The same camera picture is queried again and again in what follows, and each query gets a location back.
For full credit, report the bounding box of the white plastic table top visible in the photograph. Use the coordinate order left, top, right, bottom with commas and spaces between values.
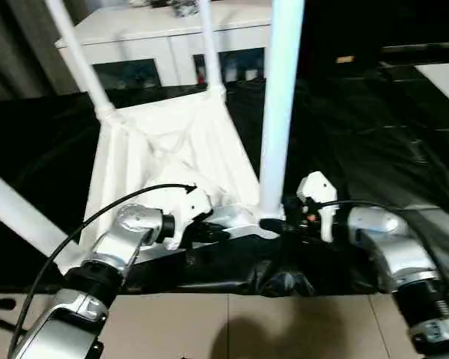
58, 84, 285, 274

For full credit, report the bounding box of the white plastic table leg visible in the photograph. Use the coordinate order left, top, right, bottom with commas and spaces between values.
0, 164, 74, 263
46, 0, 115, 120
200, 0, 225, 94
259, 0, 306, 220

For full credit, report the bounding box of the black work mat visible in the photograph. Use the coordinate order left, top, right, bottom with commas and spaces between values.
0, 65, 449, 298

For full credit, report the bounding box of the white sideboard cabinet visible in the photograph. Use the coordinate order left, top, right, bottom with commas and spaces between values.
55, 0, 274, 93

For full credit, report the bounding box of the dark long bar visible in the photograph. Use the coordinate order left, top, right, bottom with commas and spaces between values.
381, 42, 449, 54

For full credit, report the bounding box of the dark clutter on cabinet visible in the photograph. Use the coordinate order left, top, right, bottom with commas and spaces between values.
175, 0, 200, 18

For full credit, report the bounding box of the grey curtain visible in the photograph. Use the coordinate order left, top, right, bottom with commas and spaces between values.
0, 0, 91, 109

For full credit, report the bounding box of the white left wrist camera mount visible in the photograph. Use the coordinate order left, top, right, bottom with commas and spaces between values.
164, 185, 214, 251

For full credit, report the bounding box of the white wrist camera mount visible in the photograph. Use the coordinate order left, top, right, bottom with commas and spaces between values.
164, 185, 214, 251
296, 171, 338, 242

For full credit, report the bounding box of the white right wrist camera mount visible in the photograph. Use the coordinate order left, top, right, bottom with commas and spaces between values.
296, 171, 338, 242

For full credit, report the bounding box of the black folding table frame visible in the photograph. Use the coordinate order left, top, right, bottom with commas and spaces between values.
0, 298, 20, 334

